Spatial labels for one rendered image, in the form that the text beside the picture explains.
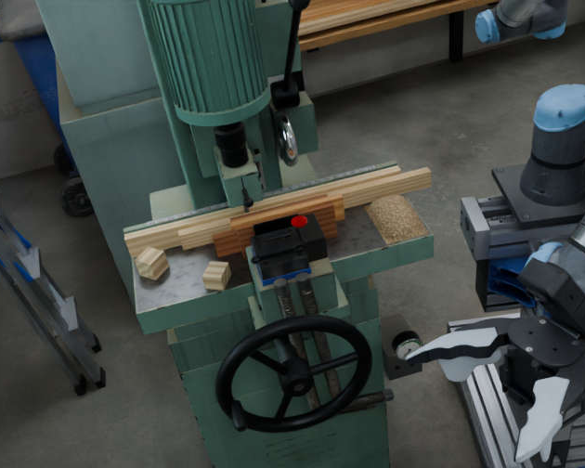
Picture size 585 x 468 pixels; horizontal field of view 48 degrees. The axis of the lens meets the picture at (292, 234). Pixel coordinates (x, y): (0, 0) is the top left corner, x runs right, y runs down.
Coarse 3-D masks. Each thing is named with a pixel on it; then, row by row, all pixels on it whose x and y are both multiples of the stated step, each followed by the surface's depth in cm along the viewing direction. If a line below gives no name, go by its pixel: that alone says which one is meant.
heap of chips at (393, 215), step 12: (372, 204) 137; (384, 204) 134; (396, 204) 133; (408, 204) 134; (372, 216) 136; (384, 216) 132; (396, 216) 130; (408, 216) 130; (384, 228) 131; (396, 228) 129; (408, 228) 129; (420, 228) 130; (384, 240) 130; (396, 240) 129
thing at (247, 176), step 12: (216, 156) 131; (252, 156) 130; (228, 168) 127; (240, 168) 126; (252, 168) 126; (228, 180) 124; (240, 180) 125; (252, 180) 126; (228, 192) 126; (240, 192) 127; (252, 192) 127; (228, 204) 128; (240, 204) 128
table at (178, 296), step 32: (352, 224) 136; (192, 256) 134; (224, 256) 133; (352, 256) 128; (384, 256) 130; (416, 256) 132; (160, 288) 128; (192, 288) 127; (160, 320) 125; (192, 320) 127; (256, 320) 122
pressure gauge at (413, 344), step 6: (396, 336) 139; (402, 336) 138; (408, 336) 137; (414, 336) 138; (396, 342) 138; (402, 342) 137; (408, 342) 137; (414, 342) 138; (420, 342) 138; (396, 348) 137; (402, 348) 138; (408, 348) 138; (414, 348) 139; (396, 354) 138; (402, 354) 139; (408, 354) 139
